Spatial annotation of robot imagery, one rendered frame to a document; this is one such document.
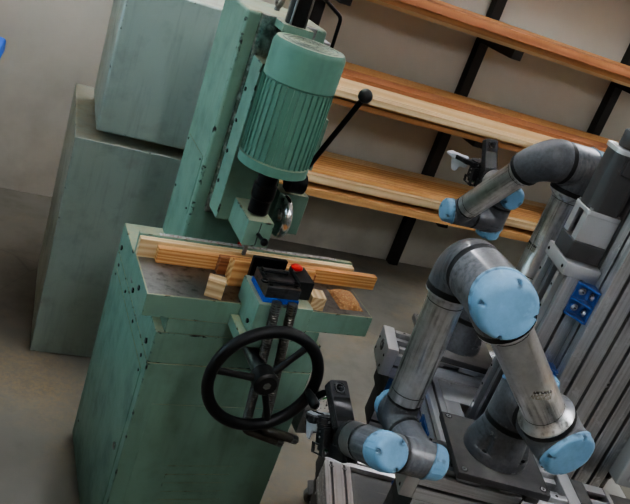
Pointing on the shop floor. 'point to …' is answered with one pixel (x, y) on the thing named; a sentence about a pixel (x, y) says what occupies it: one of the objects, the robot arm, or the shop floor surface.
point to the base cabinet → (164, 423)
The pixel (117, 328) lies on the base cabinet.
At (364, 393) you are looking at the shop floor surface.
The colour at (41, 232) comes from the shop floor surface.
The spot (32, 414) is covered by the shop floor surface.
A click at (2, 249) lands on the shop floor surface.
